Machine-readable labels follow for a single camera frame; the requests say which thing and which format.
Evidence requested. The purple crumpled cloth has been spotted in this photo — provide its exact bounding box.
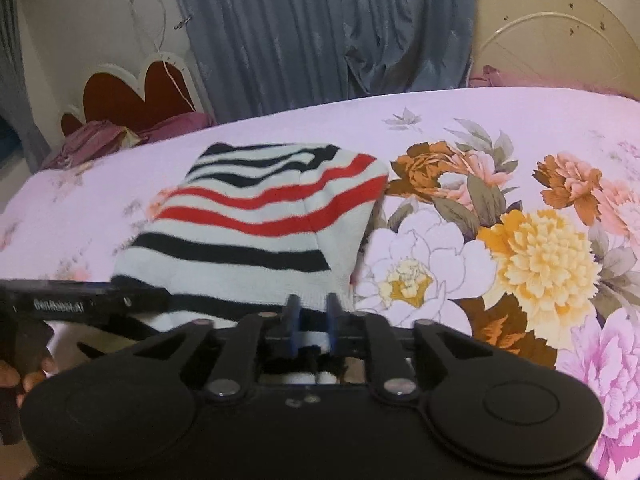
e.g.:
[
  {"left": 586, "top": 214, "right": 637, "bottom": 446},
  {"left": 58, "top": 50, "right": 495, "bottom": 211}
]
[{"left": 40, "top": 112, "right": 216, "bottom": 170}]

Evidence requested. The pink floral bed sheet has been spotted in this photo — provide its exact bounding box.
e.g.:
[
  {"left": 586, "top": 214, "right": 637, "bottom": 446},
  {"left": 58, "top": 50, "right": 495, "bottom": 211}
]
[{"left": 1, "top": 88, "right": 639, "bottom": 479}]

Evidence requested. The left hand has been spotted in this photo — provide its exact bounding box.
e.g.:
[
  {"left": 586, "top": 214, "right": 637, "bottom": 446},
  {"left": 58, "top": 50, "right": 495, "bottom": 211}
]
[{"left": 0, "top": 354, "right": 58, "bottom": 408}]

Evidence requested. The white hanging cable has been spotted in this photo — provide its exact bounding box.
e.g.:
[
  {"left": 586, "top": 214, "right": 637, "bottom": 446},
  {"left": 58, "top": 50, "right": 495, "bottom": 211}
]
[{"left": 121, "top": 0, "right": 199, "bottom": 111}]

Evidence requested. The red black white striped sweater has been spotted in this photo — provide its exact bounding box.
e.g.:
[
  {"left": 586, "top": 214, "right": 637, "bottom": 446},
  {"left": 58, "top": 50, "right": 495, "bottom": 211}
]
[{"left": 112, "top": 144, "right": 388, "bottom": 351}]

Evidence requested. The blue grey curtain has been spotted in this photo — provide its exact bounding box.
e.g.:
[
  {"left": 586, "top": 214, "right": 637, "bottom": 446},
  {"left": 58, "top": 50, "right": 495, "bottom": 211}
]
[{"left": 177, "top": 0, "right": 475, "bottom": 122}]

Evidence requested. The pink cloth by wardrobe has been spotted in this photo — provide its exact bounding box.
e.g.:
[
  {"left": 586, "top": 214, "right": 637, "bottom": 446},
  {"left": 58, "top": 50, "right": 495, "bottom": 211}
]
[{"left": 469, "top": 65, "right": 628, "bottom": 96}]

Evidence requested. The red white heart headboard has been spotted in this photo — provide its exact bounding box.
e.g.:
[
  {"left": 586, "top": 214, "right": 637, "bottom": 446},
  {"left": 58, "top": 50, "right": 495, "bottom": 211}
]
[{"left": 60, "top": 52, "right": 205, "bottom": 136}]

